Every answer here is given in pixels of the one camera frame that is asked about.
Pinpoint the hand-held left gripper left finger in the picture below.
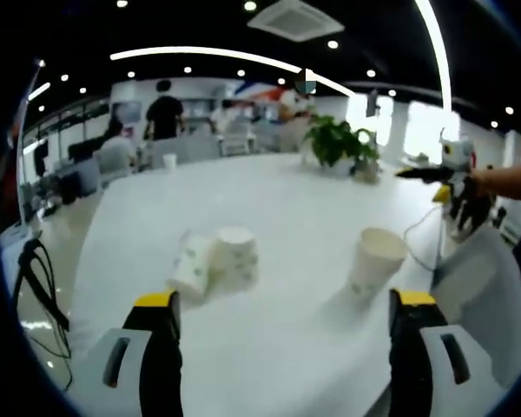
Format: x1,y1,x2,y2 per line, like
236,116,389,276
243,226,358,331
80,289,184,417

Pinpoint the pile of paper cups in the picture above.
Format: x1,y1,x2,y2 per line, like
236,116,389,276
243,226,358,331
167,225,261,303

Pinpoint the ceiling air conditioner vent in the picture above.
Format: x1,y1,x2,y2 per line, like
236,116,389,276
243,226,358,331
246,0,346,43

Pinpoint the black cable bundle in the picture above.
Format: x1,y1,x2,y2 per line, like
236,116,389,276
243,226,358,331
12,237,73,387

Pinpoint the white table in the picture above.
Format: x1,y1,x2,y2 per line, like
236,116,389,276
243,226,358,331
67,151,451,417

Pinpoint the person's right hand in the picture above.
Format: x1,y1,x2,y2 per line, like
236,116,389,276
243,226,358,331
468,168,499,196

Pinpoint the grey cable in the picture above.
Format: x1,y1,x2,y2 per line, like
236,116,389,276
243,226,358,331
402,203,446,273

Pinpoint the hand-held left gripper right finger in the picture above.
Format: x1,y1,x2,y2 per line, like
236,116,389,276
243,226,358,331
388,287,511,417

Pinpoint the green potted plant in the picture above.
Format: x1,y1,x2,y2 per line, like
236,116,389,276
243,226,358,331
302,113,381,175

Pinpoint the small beige pot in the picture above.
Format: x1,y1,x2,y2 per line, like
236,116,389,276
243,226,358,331
353,162,381,186

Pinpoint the group of ceiling spotlights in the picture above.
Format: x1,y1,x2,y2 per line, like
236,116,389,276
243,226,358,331
36,0,521,129

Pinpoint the curved ceiling light strip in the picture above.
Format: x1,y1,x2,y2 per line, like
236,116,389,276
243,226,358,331
414,0,453,114
109,45,359,99

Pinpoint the white shelf unit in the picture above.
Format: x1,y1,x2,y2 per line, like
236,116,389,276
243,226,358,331
219,121,257,157

